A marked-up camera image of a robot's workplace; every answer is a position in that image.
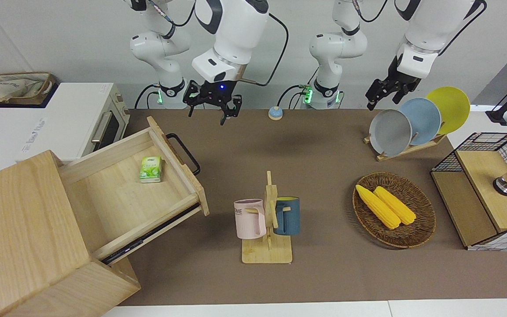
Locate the green tissue pack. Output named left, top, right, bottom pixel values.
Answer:
left=139, top=156, right=163, bottom=184

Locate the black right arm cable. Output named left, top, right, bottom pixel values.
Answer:
left=236, top=12, right=290, bottom=88

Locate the wire grid storage box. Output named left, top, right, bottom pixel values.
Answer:
left=431, top=132, right=507, bottom=252

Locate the brown table mat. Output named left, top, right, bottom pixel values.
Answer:
left=119, top=108, right=507, bottom=307

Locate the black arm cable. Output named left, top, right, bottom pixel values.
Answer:
left=236, top=12, right=290, bottom=88
left=437, top=0, right=488, bottom=57

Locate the light wooden cabinet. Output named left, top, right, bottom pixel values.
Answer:
left=0, top=150, right=142, bottom=317

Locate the beige cloth bag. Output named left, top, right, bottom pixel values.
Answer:
left=0, top=74, right=52, bottom=104

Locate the yellow corn cob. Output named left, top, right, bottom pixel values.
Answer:
left=355, top=184, right=402, bottom=230
left=373, top=186, right=417, bottom=226

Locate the yellow plate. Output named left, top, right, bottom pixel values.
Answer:
left=425, top=86, right=471, bottom=135

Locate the white toaster oven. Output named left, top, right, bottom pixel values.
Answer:
left=0, top=82, right=131, bottom=182

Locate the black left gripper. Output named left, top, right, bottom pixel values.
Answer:
left=365, top=55, right=422, bottom=111

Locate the light blue plate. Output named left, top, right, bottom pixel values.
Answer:
left=398, top=98, right=442, bottom=146

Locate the brown storage tray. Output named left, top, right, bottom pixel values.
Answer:
left=0, top=72, right=57, bottom=107

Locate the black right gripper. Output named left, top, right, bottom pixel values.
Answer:
left=183, top=80, right=243, bottom=126

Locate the grey plate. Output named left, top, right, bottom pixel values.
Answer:
left=369, top=109, right=413, bottom=158

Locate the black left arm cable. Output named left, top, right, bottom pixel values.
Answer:
left=437, top=0, right=488, bottom=57

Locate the wooden drawer with black handle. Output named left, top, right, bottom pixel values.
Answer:
left=58, top=116, right=210, bottom=265

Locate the wooden plate rack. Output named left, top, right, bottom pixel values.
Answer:
left=364, top=131, right=448, bottom=162

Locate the dark blue mug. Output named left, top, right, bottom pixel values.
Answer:
left=273, top=197, right=301, bottom=236

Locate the pink mug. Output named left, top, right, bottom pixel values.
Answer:
left=234, top=199, right=267, bottom=240

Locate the wooden mug tree stand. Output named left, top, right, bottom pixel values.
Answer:
left=241, top=171, right=294, bottom=265

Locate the round wicker basket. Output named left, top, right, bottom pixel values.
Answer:
left=353, top=172, right=437, bottom=250

